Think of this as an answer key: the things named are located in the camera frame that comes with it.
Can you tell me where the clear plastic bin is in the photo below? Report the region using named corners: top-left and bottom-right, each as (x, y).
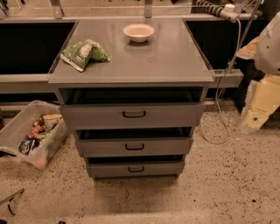
top-left (0, 101), bottom-right (68, 169)

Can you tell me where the red snack packet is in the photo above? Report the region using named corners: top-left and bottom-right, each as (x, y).
top-left (28, 124), bottom-right (45, 139)

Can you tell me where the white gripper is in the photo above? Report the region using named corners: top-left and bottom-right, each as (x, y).
top-left (236, 37), bottom-right (280, 134)

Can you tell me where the grey top drawer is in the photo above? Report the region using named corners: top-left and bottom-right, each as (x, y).
top-left (59, 87), bottom-right (205, 130)

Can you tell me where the white cable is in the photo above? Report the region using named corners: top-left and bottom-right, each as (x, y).
top-left (200, 17), bottom-right (243, 145)

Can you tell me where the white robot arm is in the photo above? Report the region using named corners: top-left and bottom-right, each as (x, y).
top-left (237, 11), bottom-right (280, 134)

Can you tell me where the metal bar with black loop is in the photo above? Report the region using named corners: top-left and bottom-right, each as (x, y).
top-left (0, 188), bottom-right (25, 216)

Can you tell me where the grey drawer cabinet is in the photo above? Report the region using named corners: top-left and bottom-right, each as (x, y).
top-left (47, 17), bottom-right (216, 181)

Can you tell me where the grey bottom drawer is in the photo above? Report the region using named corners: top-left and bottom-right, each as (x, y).
top-left (85, 155), bottom-right (185, 179)

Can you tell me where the white bowl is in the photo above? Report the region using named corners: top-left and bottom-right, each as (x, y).
top-left (122, 24), bottom-right (154, 43)

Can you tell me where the tan snack packet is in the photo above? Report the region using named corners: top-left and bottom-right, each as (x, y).
top-left (42, 114), bottom-right (62, 131)

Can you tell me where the blue snack packet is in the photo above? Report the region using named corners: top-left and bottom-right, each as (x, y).
top-left (18, 136), bottom-right (36, 156)

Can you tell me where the grey drawer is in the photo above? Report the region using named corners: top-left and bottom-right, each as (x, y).
top-left (85, 155), bottom-right (185, 179)
top-left (75, 127), bottom-right (193, 157)
top-left (59, 87), bottom-right (205, 130)

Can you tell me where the green chip bag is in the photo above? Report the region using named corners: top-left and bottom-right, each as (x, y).
top-left (60, 39), bottom-right (110, 72)

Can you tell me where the white power strip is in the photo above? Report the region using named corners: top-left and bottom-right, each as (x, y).
top-left (195, 0), bottom-right (242, 24)

